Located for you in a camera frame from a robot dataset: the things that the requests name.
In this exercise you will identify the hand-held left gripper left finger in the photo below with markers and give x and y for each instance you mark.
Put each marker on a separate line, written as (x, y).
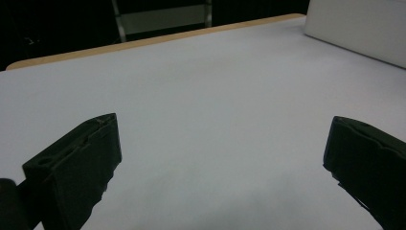
(76, 172)

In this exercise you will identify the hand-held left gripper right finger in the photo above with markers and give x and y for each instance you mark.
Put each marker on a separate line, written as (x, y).
(370, 159)

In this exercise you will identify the white oblong plastic tray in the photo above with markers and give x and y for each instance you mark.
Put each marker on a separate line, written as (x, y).
(360, 28)

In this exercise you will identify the wooden table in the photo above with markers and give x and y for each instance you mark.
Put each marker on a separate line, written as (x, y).
(127, 45)

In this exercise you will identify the pale grey table mat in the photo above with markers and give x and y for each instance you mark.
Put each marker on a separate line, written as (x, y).
(207, 96)

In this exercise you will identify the white metal stand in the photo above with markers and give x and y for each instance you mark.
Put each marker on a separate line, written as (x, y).
(162, 19)

